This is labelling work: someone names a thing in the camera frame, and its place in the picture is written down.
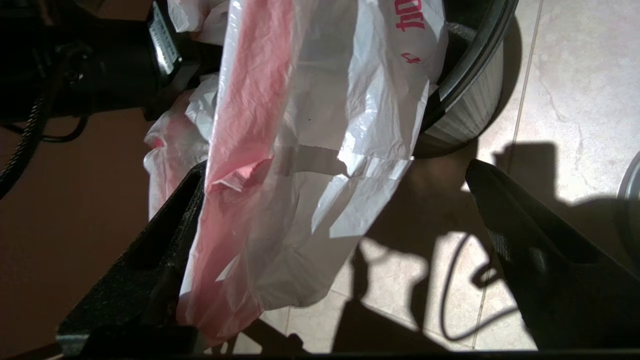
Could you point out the black round trash bin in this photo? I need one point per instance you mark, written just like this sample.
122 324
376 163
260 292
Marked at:
475 100

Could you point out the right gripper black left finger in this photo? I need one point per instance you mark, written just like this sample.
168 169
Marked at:
135 290

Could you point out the white red plastic bag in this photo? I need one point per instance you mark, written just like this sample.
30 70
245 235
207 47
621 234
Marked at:
310 150

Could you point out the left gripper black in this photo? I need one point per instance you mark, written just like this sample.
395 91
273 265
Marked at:
115 70

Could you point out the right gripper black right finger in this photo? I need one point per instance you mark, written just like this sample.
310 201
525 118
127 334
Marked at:
565 290

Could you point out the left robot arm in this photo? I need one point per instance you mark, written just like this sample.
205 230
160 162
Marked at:
20 50

